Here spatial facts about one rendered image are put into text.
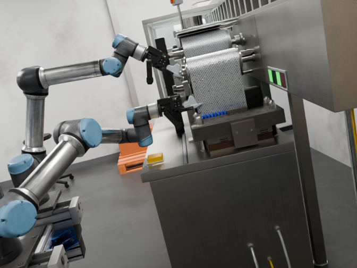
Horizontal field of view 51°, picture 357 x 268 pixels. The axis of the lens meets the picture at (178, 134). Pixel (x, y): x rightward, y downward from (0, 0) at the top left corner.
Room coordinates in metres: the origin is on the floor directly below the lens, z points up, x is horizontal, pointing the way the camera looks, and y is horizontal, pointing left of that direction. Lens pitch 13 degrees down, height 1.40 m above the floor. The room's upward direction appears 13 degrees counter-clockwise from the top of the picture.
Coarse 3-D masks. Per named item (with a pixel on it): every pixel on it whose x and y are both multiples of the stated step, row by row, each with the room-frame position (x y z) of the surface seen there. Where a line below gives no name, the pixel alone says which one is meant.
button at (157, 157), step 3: (156, 153) 1.70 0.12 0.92; (159, 153) 1.69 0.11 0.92; (162, 153) 1.70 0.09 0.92; (150, 156) 1.67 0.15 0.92; (153, 156) 1.66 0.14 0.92; (156, 156) 1.65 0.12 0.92; (159, 156) 1.64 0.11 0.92; (162, 156) 1.66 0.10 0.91; (147, 159) 1.65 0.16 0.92; (150, 159) 1.64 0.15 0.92; (153, 159) 1.64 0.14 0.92; (156, 159) 1.64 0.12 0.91; (159, 159) 1.64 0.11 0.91; (162, 159) 1.64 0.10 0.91; (150, 162) 1.64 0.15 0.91
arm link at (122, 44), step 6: (120, 36) 1.81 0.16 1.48; (126, 36) 1.82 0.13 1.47; (114, 42) 1.80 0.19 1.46; (120, 42) 1.79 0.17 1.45; (126, 42) 1.80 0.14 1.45; (132, 42) 1.81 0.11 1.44; (114, 48) 1.82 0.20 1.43; (120, 48) 1.80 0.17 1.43; (126, 48) 1.80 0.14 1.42; (132, 48) 1.79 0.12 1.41; (126, 54) 1.80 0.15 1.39; (132, 54) 1.80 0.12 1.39
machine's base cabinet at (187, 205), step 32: (256, 160) 1.50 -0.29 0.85; (288, 160) 1.49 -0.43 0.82; (160, 192) 1.52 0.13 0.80; (192, 192) 1.51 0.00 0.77; (224, 192) 1.51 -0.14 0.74; (256, 192) 1.50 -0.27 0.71; (288, 192) 1.49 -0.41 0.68; (160, 224) 1.52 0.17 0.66; (192, 224) 1.51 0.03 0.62; (224, 224) 1.51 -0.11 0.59; (256, 224) 1.50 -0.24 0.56; (288, 224) 1.49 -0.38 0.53; (192, 256) 1.52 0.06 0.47; (224, 256) 1.51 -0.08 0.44; (256, 256) 1.50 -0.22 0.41; (288, 256) 1.50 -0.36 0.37
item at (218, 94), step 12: (240, 72) 1.75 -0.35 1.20; (192, 84) 1.76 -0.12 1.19; (204, 84) 1.76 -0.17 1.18; (216, 84) 1.76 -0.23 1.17; (228, 84) 1.76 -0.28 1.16; (240, 84) 1.75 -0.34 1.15; (204, 96) 1.76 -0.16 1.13; (216, 96) 1.76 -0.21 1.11; (228, 96) 1.76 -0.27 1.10; (240, 96) 1.75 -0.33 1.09; (204, 108) 1.76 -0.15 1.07; (216, 108) 1.76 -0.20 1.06; (228, 108) 1.76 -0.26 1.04
